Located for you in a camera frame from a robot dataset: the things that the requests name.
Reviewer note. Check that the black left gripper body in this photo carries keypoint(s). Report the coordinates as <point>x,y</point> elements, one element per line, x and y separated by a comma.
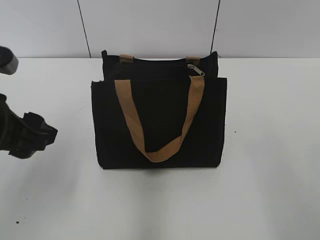
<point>22,137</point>

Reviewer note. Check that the black canvas tote bag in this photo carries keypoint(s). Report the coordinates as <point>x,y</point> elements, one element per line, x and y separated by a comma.
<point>160,91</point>

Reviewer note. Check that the silver zipper pull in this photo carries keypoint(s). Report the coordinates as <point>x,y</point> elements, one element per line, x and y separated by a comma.
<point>196,69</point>

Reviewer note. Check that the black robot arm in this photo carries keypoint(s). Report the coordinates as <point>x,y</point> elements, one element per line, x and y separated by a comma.
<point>22,137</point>

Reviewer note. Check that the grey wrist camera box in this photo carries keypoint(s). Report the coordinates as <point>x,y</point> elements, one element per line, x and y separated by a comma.
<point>8,61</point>

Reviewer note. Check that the tan rear bag handle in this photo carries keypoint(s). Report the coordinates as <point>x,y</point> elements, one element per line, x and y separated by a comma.
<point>124,58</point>

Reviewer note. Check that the tan bag handle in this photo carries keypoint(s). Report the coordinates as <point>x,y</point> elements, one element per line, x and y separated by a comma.
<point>124,58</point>
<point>124,94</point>

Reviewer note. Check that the tan front bag handle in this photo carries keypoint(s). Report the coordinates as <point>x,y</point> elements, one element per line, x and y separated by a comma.
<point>124,94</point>

